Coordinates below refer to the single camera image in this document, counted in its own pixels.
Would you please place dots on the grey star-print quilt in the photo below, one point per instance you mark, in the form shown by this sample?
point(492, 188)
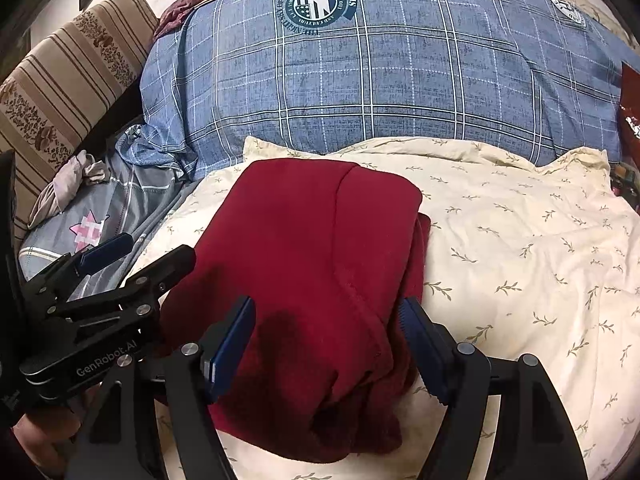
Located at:
point(130, 200)

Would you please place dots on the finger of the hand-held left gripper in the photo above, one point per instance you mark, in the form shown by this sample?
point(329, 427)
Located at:
point(107, 252)
point(165, 267)

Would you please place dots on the beige grey cloth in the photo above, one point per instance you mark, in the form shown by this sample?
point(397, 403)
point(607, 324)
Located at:
point(55, 190)

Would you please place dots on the red-brown plastic bag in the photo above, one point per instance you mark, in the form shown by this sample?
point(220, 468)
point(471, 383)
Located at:
point(631, 110)

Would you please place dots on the cream leaf-print blanket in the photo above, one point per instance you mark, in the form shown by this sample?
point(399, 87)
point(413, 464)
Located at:
point(500, 260)

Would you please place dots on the brown striped floral cushion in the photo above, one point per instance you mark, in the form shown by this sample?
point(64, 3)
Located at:
point(65, 85)

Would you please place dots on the person's left hand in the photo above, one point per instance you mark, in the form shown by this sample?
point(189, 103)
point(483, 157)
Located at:
point(47, 427)

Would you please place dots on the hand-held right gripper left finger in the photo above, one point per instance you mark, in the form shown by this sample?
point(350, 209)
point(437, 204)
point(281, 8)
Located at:
point(232, 345)

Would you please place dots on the maroon patterned cloth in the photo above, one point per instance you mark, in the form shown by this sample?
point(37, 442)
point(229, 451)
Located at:
point(185, 5)

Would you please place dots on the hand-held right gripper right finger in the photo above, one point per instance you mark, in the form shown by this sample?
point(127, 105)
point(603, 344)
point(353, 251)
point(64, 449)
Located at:
point(425, 355)

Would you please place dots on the blue plaid pillow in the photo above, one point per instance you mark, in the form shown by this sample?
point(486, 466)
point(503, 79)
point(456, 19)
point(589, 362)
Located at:
point(400, 85)

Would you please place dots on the dark red knit garment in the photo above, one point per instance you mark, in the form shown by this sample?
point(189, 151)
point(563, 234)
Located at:
point(300, 240)

